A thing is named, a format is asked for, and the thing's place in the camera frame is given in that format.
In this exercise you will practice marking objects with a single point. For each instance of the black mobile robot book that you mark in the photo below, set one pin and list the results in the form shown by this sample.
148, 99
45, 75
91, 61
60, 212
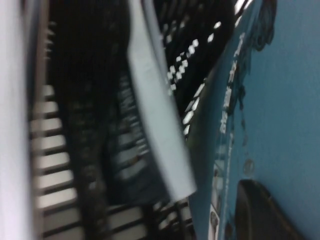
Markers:
155, 112

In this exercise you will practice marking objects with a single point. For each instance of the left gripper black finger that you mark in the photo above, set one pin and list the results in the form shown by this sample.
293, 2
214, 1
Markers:
257, 215

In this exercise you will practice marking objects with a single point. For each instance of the black plastic book stand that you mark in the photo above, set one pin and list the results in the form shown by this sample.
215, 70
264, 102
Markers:
175, 37

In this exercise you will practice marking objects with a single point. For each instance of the white car suspension book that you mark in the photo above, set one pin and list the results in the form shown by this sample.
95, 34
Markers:
287, 100

